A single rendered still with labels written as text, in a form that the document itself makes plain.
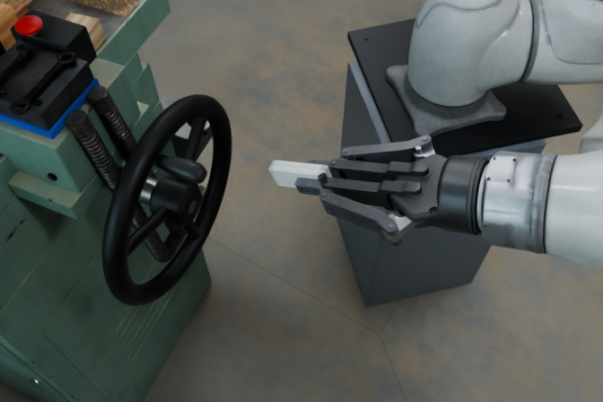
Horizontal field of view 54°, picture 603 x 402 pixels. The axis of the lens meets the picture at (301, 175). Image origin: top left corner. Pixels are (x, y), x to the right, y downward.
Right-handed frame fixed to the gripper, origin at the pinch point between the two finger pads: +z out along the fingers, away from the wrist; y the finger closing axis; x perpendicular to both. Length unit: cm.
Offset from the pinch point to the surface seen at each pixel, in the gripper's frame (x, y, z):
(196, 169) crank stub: -4.3, 4.1, 10.0
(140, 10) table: -8.8, -20.5, 33.6
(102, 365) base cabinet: 44, 17, 53
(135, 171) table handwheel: -7.0, 7.5, 14.9
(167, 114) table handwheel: -8.0, -0.5, 15.2
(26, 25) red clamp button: -20.6, -0.7, 28.3
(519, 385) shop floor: 104, -24, -12
